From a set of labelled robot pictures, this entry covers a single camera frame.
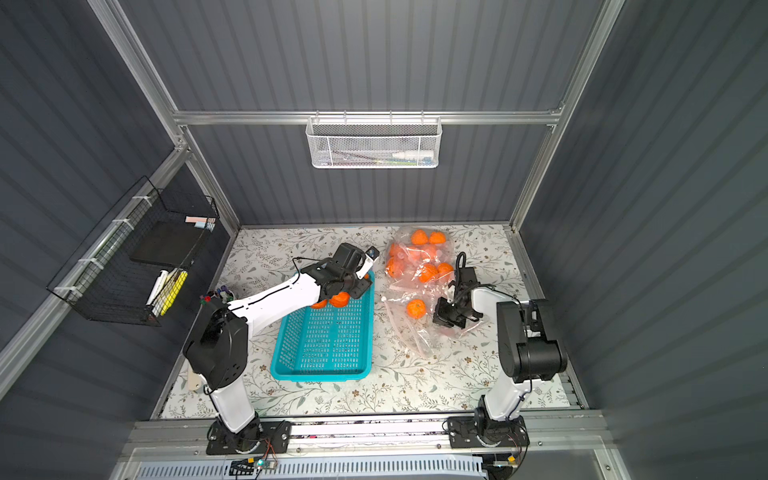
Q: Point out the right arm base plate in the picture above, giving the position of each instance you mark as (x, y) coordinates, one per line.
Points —
(487, 433)

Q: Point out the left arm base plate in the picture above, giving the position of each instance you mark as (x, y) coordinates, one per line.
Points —
(257, 438)

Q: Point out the white wire mesh basket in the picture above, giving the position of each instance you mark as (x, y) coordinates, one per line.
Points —
(390, 144)

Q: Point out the clear zip-top bag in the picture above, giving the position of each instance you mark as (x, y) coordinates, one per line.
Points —
(423, 336)
(404, 260)

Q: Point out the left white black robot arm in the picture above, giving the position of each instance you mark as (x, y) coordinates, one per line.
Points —
(217, 346)

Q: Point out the black wire wall basket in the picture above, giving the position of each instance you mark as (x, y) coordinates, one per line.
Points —
(136, 268)

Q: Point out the green led circuit board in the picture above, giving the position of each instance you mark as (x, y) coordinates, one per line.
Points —
(250, 468)

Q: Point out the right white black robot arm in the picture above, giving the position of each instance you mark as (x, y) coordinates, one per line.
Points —
(527, 354)

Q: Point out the black notebook in basket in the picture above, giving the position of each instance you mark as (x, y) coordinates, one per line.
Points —
(170, 245)

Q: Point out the pink pen cup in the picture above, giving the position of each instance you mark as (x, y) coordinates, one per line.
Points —
(223, 294)

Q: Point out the pink sticky notes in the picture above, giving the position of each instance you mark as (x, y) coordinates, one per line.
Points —
(207, 223)

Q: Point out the teal plastic basket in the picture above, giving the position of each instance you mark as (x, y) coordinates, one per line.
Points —
(326, 345)

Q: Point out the yellow marker in basket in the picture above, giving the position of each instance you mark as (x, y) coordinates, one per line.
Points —
(169, 288)

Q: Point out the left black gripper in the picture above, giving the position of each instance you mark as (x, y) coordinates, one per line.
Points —
(346, 285)

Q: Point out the white marker in basket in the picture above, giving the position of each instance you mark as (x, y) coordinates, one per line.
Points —
(157, 287)

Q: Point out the orange bag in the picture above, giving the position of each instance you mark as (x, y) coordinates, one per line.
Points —
(437, 238)
(416, 309)
(445, 269)
(427, 273)

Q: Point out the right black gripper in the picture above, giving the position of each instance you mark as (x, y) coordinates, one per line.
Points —
(450, 312)

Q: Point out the aluminium linear rail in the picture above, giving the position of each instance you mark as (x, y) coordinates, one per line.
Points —
(387, 434)

